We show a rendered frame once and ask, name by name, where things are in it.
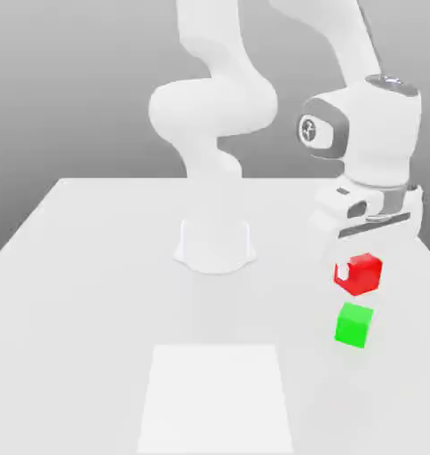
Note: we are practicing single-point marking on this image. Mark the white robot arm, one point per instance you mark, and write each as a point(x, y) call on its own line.
point(215, 106)

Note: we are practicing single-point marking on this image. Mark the small red cube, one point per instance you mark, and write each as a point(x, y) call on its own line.
point(365, 275)

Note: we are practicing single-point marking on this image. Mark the small green cube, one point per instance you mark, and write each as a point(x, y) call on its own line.
point(353, 325)

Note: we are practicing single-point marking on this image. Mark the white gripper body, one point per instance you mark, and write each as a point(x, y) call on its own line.
point(378, 233)

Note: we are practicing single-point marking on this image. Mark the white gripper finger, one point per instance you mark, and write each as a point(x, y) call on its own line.
point(342, 272)

